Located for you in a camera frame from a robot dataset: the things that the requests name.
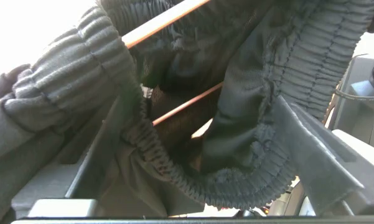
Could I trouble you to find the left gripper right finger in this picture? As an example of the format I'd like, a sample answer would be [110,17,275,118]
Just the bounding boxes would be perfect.
[271,95,374,218]

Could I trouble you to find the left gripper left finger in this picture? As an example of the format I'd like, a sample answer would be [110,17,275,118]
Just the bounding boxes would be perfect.
[11,100,126,218]

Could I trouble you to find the black garment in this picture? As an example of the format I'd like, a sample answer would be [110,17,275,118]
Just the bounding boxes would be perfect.
[0,0,374,224]

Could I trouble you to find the pink clothes hanger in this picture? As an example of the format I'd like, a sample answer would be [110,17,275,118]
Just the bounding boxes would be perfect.
[121,0,225,127]

